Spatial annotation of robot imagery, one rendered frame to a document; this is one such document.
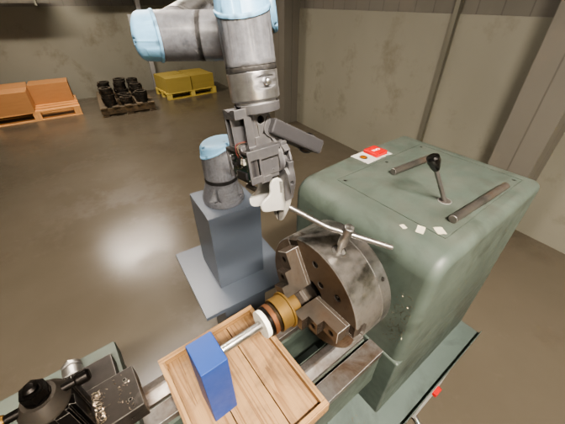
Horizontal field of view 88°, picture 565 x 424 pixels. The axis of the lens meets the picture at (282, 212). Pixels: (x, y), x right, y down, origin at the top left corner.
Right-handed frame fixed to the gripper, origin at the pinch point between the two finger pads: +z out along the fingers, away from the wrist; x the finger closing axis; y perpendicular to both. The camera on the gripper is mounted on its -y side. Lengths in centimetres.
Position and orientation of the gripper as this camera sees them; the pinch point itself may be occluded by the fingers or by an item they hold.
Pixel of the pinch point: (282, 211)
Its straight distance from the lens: 55.4
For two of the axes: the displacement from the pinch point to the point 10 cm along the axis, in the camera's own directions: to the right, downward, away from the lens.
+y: -8.0, 3.6, -4.9
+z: 1.2, 8.9, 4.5
